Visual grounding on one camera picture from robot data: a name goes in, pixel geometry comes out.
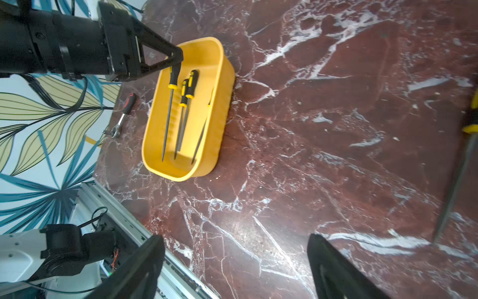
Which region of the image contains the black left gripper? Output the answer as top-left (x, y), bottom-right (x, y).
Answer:
top-left (1, 1), bottom-right (184, 82)

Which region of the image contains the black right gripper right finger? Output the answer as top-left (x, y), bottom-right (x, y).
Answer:
top-left (307, 234), bottom-right (388, 299)

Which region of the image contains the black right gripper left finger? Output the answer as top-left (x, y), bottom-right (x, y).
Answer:
top-left (87, 235), bottom-right (165, 299)

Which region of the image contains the black yellow handled file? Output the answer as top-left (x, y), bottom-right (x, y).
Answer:
top-left (161, 63), bottom-right (181, 161)
top-left (433, 90), bottom-right (478, 244)
top-left (179, 69), bottom-right (199, 151)
top-left (174, 79), bottom-right (189, 159)

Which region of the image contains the yellow plastic storage tray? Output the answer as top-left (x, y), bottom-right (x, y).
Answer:
top-left (142, 37), bottom-right (235, 182)

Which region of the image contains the red black ratchet wrench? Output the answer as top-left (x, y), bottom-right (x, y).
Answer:
top-left (103, 93), bottom-right (138, 138)

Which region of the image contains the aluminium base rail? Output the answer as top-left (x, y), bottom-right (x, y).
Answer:
top-left (78, 182), bottom-right (219, 299)

